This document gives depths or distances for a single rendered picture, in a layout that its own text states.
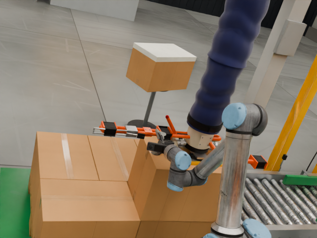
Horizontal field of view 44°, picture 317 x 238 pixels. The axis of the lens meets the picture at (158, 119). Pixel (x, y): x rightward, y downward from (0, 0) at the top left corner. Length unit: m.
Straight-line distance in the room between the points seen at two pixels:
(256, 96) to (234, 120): 2.12
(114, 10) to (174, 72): 5.60
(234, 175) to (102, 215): 1.03
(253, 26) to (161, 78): 2.12
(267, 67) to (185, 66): 1.04
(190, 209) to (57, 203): 0.83
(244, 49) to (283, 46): 1.46
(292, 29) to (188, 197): 1.84
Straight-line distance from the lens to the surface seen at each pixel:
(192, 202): 2.57
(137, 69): 4.27
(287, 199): 3.40
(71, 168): 2.84
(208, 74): 2.33
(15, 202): 3.35
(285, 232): 2.95
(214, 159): 2.05
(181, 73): 4.40
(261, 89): 3.82
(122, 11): 9.78
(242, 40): 2.23
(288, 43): 3.70
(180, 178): 2.10
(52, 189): 2.63
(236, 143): 1.75
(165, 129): 2.45
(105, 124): 2.30
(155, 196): 2.45
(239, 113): 1.71
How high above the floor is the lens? 2.17
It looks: 25 degrees down
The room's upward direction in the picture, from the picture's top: 17 degrees clockwise
